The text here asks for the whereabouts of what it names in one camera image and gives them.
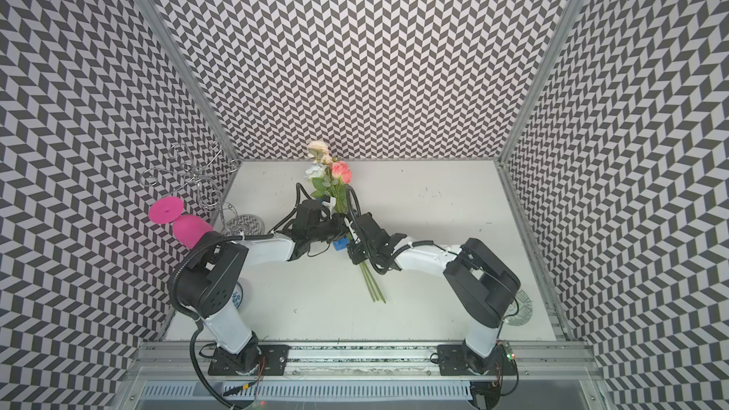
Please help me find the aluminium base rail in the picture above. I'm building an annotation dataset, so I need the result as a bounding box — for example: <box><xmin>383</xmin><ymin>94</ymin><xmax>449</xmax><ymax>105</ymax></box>
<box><xmin>118</xmin><ymin>340</ymin><xmax>605</xmax><ymax>383</ymax></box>

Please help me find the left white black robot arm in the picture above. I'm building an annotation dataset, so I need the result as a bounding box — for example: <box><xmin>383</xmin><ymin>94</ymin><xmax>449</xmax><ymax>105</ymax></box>
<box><xmin>168</xmin><ymin>199</ymin><xmax>347</xmax><ymax>375</ymax></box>

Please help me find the green patterned plate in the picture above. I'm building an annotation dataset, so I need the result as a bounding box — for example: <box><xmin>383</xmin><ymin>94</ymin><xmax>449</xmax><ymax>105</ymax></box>
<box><xmin>504</xmin><ymin>290</ymin><xmax>533</xmax><ymax>326</ymax></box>

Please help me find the silver wire jewelry stand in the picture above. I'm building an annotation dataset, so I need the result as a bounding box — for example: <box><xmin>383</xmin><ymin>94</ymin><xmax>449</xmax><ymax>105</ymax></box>
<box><xmin>137</xmin><ymin>143</ymin><xmax>265</xmax><ymax>237</ymax></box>

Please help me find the blue white patterned bowl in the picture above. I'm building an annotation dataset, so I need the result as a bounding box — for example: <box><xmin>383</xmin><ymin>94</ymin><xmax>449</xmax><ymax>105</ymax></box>
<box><xmin>231</xmin><ymin>282</ymin><xmax>243</xmax><ymax>311</ymax></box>

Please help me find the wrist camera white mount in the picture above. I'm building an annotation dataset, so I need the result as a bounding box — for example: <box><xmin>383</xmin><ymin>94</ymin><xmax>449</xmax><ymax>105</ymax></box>
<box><xmin>344</xmin><ymin>218</ymin><xmax>359</xmax><ymax>243</ymax></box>
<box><xmin>322</xmin><ymin>197</ymin><xmax>337</xmax><ymax>213</ymax></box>

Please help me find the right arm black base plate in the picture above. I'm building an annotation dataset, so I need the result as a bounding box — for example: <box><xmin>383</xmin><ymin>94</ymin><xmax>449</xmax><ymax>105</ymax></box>
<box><xmin>429</xmin><ymin>343</ymin><xmax>518</xmax><ymax>377</ymax></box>

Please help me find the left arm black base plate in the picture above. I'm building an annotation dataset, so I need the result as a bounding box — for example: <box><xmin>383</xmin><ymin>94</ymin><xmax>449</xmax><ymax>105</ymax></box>
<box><xmin>208</xmin><ymin>344</ymin><xmax>290</xmax><ymax>377</ymax></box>

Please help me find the pink silicone goblet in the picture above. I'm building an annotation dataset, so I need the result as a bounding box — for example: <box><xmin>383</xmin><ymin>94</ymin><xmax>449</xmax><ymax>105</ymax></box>
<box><xmin>148</xmin><ymin>197</ymin><xmax>214</xmax><ymax>250</ymax></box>

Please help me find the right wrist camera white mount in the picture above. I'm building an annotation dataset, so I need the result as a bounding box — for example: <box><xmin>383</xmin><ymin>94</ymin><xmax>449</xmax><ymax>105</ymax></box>
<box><xmin>344</xmin><ymin>218</ymin><xmax>359</xmax><ymax>243</ymax></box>

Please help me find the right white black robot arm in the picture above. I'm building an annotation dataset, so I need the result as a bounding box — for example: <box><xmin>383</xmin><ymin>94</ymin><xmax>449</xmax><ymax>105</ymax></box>
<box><xmin>347</xmin><ymin>213</ymin><xmax>521</xmax><ymax>375</ymax></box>

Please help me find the blue tape dispenser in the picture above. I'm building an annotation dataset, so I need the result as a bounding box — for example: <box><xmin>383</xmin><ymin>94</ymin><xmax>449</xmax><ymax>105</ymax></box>
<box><xmin>332</xmin><ymin>237</ymin><xmax>349</xmax><ymax>251</ymax></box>

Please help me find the artificial rose bouquet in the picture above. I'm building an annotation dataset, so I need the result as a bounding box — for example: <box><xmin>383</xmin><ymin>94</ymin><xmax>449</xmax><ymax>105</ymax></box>
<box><xmin>304</xmin><ymin>139</ymin><xmax>387</xmax><ymax>304</ymax></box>

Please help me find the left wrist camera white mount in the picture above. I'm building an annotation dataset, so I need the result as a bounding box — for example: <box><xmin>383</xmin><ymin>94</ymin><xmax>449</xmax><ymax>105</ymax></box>
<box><xmin>322</xmin><ymin>197</ymin><xmax>337</xmax><ymax>213</ymax></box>

